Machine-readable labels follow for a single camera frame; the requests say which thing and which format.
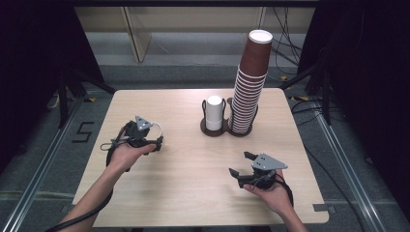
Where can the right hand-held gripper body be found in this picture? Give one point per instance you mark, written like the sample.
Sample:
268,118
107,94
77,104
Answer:
266,164

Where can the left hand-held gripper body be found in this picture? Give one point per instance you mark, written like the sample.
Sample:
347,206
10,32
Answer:
137,133

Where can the stack of white cups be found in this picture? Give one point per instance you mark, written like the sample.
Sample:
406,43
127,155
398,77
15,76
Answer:
214,109

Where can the stack of brown cups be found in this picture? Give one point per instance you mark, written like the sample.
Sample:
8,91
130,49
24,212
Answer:
253,64

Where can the person's left hand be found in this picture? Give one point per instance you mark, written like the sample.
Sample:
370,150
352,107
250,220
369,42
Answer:
125,158

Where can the person's right hand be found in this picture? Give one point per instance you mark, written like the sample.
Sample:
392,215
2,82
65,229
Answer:
277,198

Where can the black metal stand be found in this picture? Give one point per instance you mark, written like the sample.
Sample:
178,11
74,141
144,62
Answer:
63,96
325,90

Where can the white upright board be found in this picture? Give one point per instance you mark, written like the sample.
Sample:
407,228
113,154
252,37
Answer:
138,32

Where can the dark curtain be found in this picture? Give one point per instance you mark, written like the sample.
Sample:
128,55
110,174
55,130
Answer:
370,80
29,64

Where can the metal floor rail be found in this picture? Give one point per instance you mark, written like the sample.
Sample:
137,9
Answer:
42,174
351,174

